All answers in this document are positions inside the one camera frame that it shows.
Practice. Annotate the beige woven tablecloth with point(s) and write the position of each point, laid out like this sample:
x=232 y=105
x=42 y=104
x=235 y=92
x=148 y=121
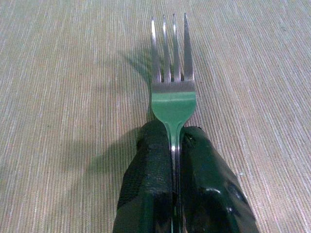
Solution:
x=60 y=97

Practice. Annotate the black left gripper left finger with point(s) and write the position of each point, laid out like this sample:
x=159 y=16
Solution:
x=148 y=179

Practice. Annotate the silver metal fork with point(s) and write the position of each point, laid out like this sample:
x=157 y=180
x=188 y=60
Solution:
x=173 y=106

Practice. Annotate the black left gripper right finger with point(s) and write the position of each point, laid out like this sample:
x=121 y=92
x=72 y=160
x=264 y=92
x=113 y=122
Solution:
x=209 y=179

